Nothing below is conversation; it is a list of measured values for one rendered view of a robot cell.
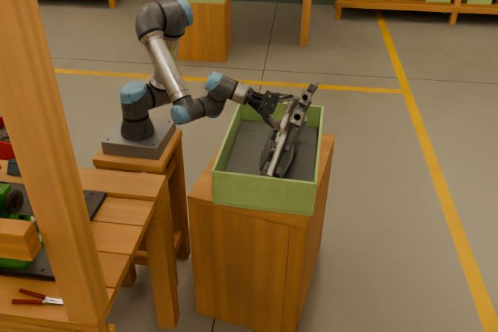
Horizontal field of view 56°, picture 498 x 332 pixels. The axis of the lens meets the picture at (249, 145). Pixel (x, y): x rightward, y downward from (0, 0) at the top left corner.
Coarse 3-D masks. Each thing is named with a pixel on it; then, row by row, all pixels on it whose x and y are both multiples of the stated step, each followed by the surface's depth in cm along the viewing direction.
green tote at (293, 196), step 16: (240, 112) 233; (256, 112) 236; (320, 112) 230; (320, 128) 212; (224, 144) 201; (320, 144) 202; (224, 160) 204; (224, 176) 185; (240, 176) 183; (256, 176) 182; (224, 192) 190; (240, 192) 188; (256, 192) 187; (272, 192) 185; (288, 192) 184; (304, 192) 182; (256, 208) 192; (272, 208) 190; (288, 208) 189; (304, 208) 187
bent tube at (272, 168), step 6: (294, 114) 177; (300, 114) 177; (288, 120) 185; (294, 120) 176; (300, 120) 177; (288, 126) 186; (288, 132) 188; (282, 138) 188; (282, 144) 188; (276, 150) 187; (282, 150) 188; (276, 156) 186; (270, 162) 186; (276, 162) 186; (270, 168) 185; (270, 174) 184
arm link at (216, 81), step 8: (208, 80) 170; (216, 80) 170; (224, 80) 171; (232, 80) 172; (208, 88) 172; (216, 88) 171; (224, 88) 171; (232, 88) 171; (216, 96) 174; (224, 96) 173; (232, 96) 172
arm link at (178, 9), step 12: (168, 0) 180; (180, 0) 182; (168, 12) 178; (180, 12) 180; (192, 12) 184; (168, 24) 179; (180, 24) 183; (168, 36) 186; (180, 36) 188; (168, 48) 192; (156, 72) 203; (156, 84) 206; (156, 96) 208; (168, 96) 211
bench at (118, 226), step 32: (96, 224) 171; (128, 224) 171; (160, 224) 195; (128, 256) 158; (160, 256) 206; (0, 288) 147; (32, 288) 147; (160, 288) 219; (0, 320) 143; (32, 320) 139; (64, 320) 138; (160, 320) 232
